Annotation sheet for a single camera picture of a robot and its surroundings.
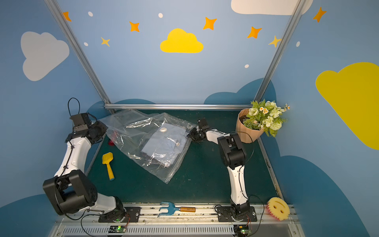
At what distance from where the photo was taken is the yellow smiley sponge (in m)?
0.74

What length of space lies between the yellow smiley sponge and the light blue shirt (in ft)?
1.82

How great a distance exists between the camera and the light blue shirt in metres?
0.91
